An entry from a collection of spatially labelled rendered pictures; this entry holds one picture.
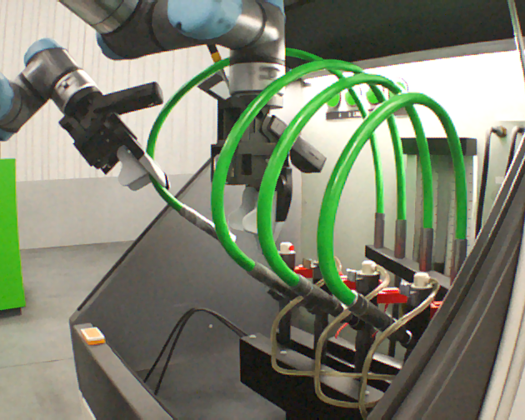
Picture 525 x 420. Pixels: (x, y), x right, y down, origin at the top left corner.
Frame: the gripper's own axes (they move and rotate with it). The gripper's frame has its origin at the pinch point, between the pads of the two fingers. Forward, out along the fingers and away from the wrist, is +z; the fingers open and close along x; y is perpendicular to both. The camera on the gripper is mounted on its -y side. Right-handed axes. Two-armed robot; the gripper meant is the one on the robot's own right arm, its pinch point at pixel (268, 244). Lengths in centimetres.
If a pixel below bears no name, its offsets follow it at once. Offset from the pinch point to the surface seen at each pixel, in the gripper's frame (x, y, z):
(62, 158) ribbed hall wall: -651, -88, -18
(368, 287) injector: 17.1, -2.0, 2.8
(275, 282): 8.9, 5.4, 2.6
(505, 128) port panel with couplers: 20.9, -29.8, -17.5
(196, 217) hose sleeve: -11.0, 5.6, -3.0
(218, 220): 8.6, 12.7, -5.2
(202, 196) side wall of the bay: -31.0, -5.8, -4.4
